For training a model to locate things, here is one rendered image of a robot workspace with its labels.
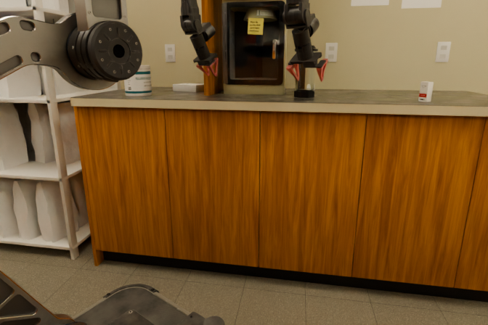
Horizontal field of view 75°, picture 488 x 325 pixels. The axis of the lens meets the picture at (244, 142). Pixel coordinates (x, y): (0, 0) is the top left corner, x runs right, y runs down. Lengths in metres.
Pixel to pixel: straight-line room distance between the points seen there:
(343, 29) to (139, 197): 1.51
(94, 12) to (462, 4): 1.93
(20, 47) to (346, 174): 1.24
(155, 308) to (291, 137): 0.86
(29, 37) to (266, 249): 1.29
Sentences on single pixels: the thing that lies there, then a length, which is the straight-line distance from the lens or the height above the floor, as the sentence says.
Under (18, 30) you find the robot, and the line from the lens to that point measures 0.89.
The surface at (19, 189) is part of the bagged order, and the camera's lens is 2.24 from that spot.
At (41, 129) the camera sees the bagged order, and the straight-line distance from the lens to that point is 2.26.
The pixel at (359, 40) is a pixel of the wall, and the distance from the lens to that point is 2.12.
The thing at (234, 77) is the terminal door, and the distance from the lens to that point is 1.68.
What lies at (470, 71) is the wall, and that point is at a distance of 2.31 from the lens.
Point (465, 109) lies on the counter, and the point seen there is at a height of 0.93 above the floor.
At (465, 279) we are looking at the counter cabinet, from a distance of 1.86.
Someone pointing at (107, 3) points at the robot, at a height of 1.25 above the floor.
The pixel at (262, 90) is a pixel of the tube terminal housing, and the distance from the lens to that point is 1.67.
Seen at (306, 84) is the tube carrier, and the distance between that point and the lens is 1.55.
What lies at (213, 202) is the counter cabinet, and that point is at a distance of 1.59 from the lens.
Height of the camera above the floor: 1.11
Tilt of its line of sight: 14 degrees down
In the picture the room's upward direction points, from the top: straight up
